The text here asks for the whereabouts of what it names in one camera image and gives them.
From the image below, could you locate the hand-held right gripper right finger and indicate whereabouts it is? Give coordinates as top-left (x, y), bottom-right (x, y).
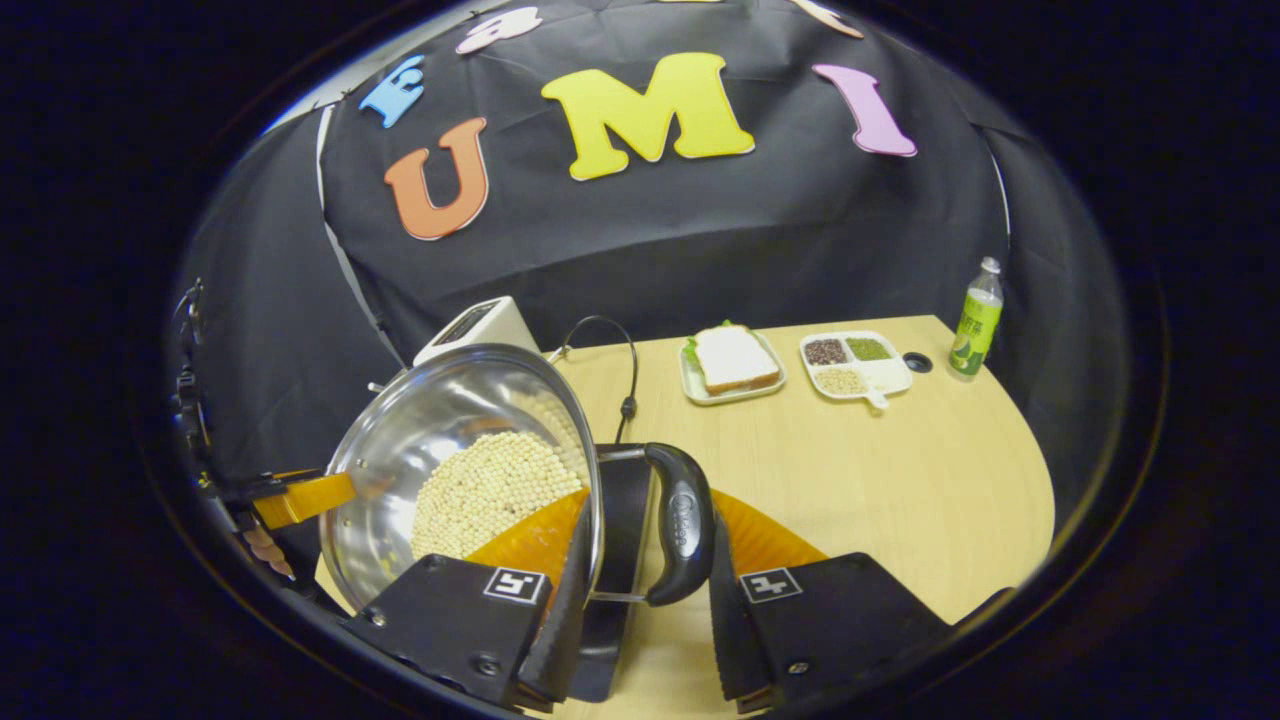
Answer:
top-left (707, 488), bottom-right (953, 714)

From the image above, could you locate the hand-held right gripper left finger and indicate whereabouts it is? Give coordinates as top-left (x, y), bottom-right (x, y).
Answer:
top-left (345, 488), bottom-right (601, 713)

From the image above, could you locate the stainless steel pot black handle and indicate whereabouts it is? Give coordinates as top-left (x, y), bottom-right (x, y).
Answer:
top-left (320, 343), bottom-right (717, 611)

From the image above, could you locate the pile of soybeans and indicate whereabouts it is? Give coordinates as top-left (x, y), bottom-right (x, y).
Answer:
top-left (410, 432), bottom-right (587, 561)

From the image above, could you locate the white toaster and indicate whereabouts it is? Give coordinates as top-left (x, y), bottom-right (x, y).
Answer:
top-left (413, 296), bottom-right (542, 367)

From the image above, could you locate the white divided grain tray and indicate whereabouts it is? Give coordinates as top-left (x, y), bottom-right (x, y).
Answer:
top-left (799, 331), bottom-right (914, 412)

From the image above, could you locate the toy sandwich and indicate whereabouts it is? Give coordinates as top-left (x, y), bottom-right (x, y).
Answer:
top-left (684, 321), bottom-right (782, 395)

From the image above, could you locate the green drink bottle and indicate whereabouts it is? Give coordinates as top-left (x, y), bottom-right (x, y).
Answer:
top-left (948, 257), bottom-right (1005, 384)

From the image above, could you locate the black backdrop cloth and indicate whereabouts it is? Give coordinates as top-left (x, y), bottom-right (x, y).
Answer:
top-left (175, 0), bottom-right (1126, 521)

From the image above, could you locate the black power cable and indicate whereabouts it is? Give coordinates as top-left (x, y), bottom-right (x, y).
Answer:
top-left (547, 316), bottom-right (641, 447)

